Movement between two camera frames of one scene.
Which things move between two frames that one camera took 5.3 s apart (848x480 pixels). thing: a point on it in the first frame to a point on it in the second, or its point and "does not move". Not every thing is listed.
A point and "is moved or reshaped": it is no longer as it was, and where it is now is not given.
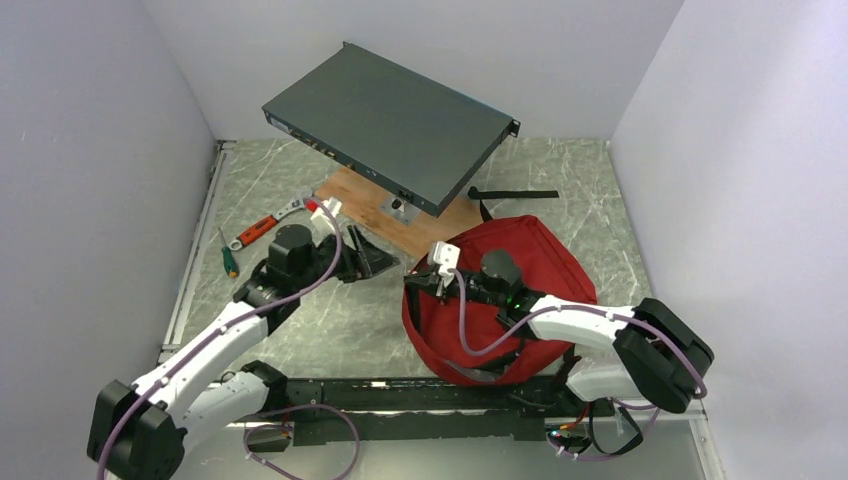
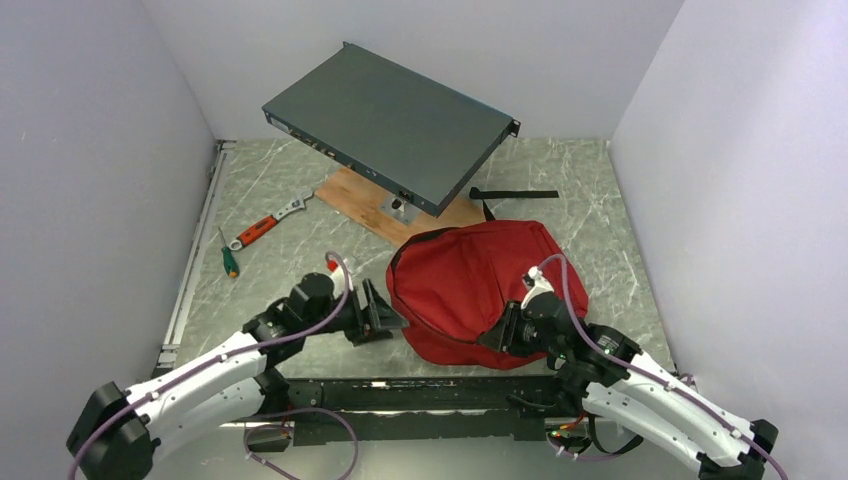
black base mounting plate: [421, 409] does not move
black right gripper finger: [428, 279] to [501, 335]
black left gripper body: [349, 266] to [349, 318]
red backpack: [477, 343] is moved or reshaped
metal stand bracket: [400, 209] does not move
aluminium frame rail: [171, 333] does not move
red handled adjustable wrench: [235, 244] does not move
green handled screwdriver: [229, 263] does not move
